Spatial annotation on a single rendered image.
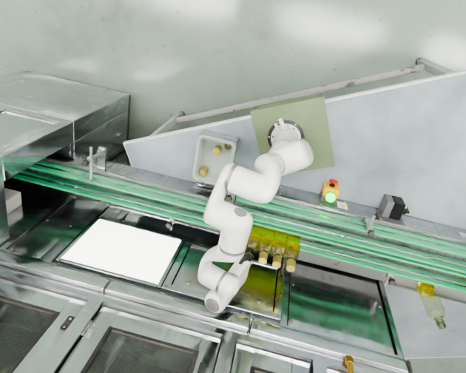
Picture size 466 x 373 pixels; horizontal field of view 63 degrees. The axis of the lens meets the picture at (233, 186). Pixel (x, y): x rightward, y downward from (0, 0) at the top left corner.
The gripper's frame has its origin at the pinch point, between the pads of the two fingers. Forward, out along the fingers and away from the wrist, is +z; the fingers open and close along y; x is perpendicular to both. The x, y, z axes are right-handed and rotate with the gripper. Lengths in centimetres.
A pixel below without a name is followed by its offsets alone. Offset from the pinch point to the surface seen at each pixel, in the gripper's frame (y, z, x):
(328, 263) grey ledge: -12.4, 39.7, -27.2
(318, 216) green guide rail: 13.8, 30.4, -17.1
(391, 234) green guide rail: 14, 39, -47
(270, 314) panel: -11.8, -8.3, -15.9
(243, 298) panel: -12.5, -6.1, -3.8
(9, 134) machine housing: 21, -16, 111
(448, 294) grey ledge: -13, 55, -81
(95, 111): 21, 36, 112
